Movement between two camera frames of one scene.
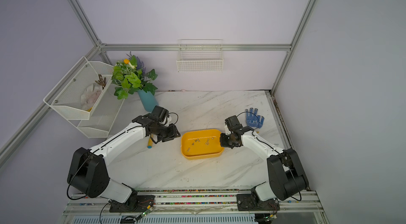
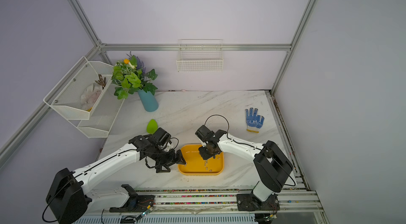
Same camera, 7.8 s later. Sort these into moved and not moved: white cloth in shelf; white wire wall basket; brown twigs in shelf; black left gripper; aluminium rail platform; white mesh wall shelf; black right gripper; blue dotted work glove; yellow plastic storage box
Moved: yellow plastic storage box; black left gripper; black right gripper
Not moved: white mesh wall shelf; blue dotted work glove; brown twigs in shelf; aluminium rail platform; white wire wall basket; white cloth in shelf
